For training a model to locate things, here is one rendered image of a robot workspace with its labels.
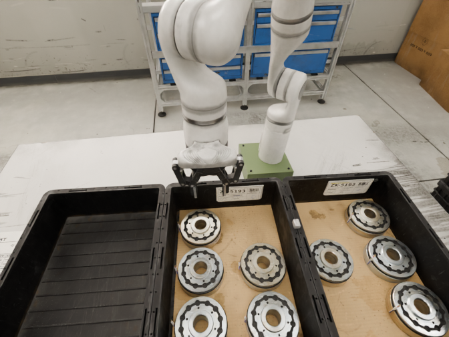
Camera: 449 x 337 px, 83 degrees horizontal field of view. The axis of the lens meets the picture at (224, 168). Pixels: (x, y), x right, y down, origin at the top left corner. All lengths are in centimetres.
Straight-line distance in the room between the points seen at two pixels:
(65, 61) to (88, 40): 39
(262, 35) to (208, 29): 209
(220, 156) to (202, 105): 8
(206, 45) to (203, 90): 7
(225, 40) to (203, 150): 16
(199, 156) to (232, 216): 36
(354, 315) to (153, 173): 77
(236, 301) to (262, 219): 22
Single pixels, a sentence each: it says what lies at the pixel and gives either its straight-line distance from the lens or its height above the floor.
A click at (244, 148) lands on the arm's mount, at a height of 77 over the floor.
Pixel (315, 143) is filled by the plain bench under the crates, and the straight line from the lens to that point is 119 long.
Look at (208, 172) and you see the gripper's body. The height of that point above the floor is 107.
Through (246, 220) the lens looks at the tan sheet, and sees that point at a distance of 70.
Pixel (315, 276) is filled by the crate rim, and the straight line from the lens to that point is 55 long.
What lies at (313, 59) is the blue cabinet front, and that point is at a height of 45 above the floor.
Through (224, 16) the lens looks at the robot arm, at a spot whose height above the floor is 134.
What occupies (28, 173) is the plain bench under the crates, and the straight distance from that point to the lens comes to 125.
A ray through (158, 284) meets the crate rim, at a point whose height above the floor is 93.
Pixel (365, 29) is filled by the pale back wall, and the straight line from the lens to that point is 387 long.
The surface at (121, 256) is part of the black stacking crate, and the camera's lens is 70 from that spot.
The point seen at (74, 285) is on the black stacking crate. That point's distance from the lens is 71.
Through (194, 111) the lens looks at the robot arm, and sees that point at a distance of 37.
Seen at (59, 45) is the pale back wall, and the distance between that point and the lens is 348.
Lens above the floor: 142
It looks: 46 degrees down
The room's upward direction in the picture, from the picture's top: straight up
